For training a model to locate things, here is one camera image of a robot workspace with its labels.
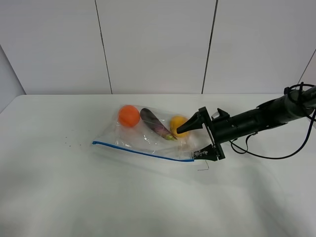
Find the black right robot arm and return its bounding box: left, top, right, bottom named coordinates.
left=177, top=82, right=316, bottom=161

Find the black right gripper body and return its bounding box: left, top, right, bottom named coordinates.
left=198, top=107, right=246, bottom=160

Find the orange fruit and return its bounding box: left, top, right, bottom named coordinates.
left=118, top=105, right=140, bottom=127

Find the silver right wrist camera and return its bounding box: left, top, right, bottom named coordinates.
left=211, top=108, right=230, bottom=121

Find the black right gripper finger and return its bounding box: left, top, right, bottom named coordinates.
left=177, top=112, right=203, bottom=134
left=193, top=144, right=218, bottom=161

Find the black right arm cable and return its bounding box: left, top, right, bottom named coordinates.
left=231, top=82, right=316, bottom=160

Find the purple eggplant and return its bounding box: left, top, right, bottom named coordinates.
left=140, top=108, right=177, bottom=141

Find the yellow lemon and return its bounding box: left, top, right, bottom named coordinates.
left=169, top=116, right=190, bottom=138

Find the clear zip bag blue seal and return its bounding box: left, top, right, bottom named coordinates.
left=92, top=105, right=197, bottom=162

